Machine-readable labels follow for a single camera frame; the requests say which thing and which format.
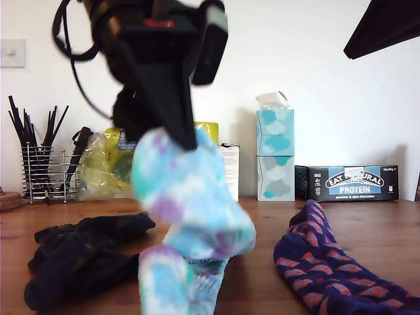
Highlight navy sock with yellow dots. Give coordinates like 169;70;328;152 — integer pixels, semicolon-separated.
24;236;142;312
33;211;157;250

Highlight black protein bar box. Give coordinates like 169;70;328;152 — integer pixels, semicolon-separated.
294;165;400;203

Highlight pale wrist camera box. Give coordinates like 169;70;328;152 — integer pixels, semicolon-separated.
192;0;230;87

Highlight yellow kitchen roll pack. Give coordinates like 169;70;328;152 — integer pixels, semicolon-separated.
104;121;220;201

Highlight chrome wire utensil holder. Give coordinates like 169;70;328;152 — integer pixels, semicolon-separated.
21;144;81;205

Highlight small white carton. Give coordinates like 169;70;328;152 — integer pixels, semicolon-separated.
217;142;242;202

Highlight white paper tissue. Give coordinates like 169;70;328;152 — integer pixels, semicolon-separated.
255;91;291;112

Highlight thin black camera cable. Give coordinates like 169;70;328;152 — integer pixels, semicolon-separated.
70;60;114;121

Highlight dark brown handled utensil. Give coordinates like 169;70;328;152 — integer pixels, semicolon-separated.
58;127;95;195

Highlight pastel tie-dye sock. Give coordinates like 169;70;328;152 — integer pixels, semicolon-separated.
130;128;257;264
137;245;230;315

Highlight purple sock with red pattern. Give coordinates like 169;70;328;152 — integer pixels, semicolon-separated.
273;199;420;315

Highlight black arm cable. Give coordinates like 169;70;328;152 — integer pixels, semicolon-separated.
51;0;99;64

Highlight white wall light switch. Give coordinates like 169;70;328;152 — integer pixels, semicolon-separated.
0;38;27;69

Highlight clear plastic bag, green contents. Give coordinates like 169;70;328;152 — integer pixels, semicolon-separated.
77;130;138;202

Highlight blue cloud tissue box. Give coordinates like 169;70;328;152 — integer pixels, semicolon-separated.
255;109;295;157

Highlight thin black stick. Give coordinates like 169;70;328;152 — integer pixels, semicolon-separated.
8;110;27;147
41;105;58;148
8;95;32;148
47;105;70;148

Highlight grey cloud tissue box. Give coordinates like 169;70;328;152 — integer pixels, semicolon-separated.
256;154;296;202

